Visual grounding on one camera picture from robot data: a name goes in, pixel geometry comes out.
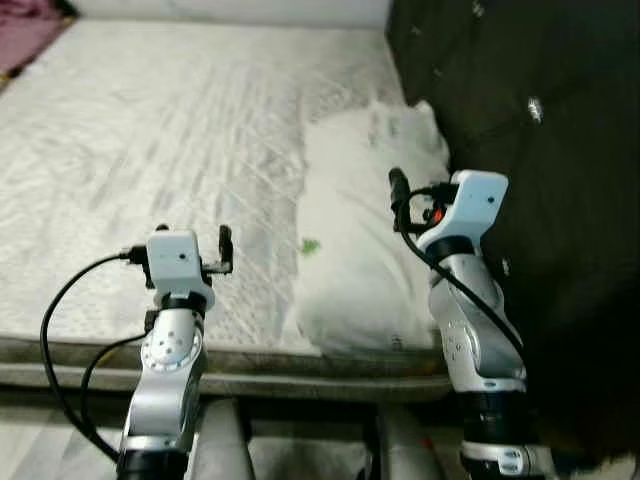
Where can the white pillow with tree print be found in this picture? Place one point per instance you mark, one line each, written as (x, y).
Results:
(350, 250)

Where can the pink cartoon print blanket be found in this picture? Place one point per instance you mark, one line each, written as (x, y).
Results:
(25, 35)

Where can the beige quilted mattress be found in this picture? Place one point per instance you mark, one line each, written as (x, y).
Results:
(150, 130)

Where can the dark tufted headboard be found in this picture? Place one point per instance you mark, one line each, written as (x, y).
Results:
(560, 200)

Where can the grey bed base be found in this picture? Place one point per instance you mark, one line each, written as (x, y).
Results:
(300, 386)

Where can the grey left robot leg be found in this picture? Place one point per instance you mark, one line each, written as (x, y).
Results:
(222, 445)

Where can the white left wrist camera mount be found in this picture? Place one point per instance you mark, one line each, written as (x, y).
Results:
(175, 260)

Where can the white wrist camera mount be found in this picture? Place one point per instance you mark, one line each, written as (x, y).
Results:
(475, 200)
(175, 260)

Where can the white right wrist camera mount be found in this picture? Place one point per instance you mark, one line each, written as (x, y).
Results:
(475, 200)

